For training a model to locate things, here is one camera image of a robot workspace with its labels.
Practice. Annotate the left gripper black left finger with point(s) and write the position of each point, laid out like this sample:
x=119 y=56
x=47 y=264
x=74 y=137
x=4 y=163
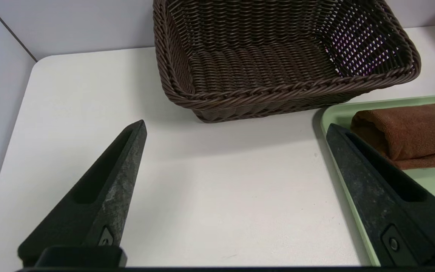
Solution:
x=100 y=200

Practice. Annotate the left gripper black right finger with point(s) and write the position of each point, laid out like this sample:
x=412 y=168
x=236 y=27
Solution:
x=391 y=211

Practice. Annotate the dark brown wicker basket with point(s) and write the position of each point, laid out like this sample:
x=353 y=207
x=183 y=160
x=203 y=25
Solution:
x=259 y=68

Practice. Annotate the brown folded towel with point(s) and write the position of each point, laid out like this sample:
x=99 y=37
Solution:
x=421 y=132

